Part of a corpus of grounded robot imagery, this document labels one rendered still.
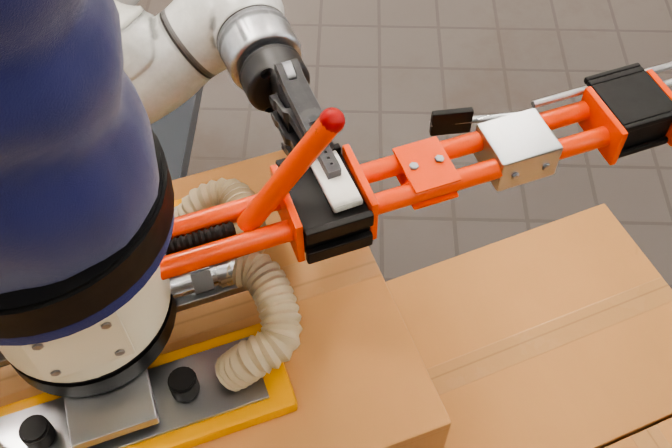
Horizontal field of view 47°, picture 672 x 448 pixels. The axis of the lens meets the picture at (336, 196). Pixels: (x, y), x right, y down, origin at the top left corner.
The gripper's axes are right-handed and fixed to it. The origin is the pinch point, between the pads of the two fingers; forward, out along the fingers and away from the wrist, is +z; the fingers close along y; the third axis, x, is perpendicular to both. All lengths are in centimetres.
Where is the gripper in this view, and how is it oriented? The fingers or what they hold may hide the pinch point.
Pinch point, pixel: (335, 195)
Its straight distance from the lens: 78.0
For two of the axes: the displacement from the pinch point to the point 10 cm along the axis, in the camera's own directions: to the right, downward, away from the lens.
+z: 3.8, 7.3, -5.7
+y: 0.1, 6.2, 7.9
